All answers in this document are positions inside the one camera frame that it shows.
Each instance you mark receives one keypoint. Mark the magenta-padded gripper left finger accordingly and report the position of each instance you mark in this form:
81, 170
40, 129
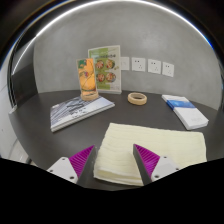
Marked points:
78, 163

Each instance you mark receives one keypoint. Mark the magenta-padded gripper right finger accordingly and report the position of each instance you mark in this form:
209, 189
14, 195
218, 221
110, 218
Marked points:
151, 161

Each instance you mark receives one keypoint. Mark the cream ribbed towel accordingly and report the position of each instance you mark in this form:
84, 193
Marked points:
116, 160

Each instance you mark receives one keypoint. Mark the grey cover book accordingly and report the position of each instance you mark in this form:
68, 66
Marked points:
76, 113

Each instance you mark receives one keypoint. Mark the white book with blue band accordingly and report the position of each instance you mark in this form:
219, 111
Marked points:
190, 115

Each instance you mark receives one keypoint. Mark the beige tape roll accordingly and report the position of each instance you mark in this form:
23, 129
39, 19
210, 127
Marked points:
130, 99

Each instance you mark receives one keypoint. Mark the orange card in wooden stand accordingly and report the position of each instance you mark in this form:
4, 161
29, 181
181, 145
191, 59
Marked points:
86, 76

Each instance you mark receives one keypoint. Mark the green menu stand sign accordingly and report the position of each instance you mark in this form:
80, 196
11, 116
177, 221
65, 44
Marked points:
108, 56

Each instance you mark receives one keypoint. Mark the white ceiling light strip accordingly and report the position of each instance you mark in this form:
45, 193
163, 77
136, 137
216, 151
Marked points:
53, 21

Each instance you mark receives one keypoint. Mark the white wall socket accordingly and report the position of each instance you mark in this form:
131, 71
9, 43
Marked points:
125, 63
154, 66
138, 64
168, 69

